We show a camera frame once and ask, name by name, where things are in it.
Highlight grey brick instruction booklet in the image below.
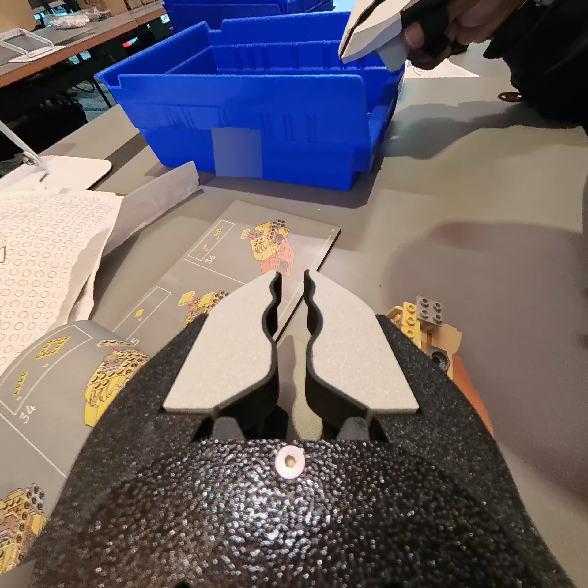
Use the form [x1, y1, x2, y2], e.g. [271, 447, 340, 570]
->
[0, 199, 344, 567]

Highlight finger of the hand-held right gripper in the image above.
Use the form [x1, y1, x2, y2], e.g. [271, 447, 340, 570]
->
[338, 0, 413, 73]
[349, 0, 386, 32]

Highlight orange and yellow brick model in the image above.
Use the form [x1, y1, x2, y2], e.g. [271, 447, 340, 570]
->
[385, 295, 496, 438]

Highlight large blue plastic bin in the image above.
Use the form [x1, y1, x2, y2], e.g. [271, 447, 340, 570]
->
[93, 10, 408, 192]

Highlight white flat tray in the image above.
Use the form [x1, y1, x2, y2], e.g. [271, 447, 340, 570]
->
[0, 119, 114, 196]

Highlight wood-edged grey table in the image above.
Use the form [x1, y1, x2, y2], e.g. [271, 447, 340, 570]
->
[0, 0, 167, 89]

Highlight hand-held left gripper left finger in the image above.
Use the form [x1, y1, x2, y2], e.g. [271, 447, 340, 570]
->
[162, 270, 283, 421]

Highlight person's right forearm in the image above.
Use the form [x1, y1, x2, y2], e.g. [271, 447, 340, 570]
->
[482, 0, 588, 136]

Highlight person's right hand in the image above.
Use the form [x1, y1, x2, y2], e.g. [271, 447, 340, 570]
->
[400, 0, 508, 72]

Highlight white circle-print paper bag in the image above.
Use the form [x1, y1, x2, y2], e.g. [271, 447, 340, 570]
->
[0, 190, 126, 374]

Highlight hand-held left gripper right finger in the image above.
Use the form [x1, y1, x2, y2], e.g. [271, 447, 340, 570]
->
[303, 269, 420, 421]

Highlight clear acrylic stand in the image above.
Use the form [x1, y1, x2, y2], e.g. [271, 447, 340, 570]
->
[0, 27, 68, 63]

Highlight tan curved board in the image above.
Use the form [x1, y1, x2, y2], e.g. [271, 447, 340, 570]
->
[0, 0, 38, 29]

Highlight grey desk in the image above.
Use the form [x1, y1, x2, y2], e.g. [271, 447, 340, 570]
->
[0, 57, 588, 588]

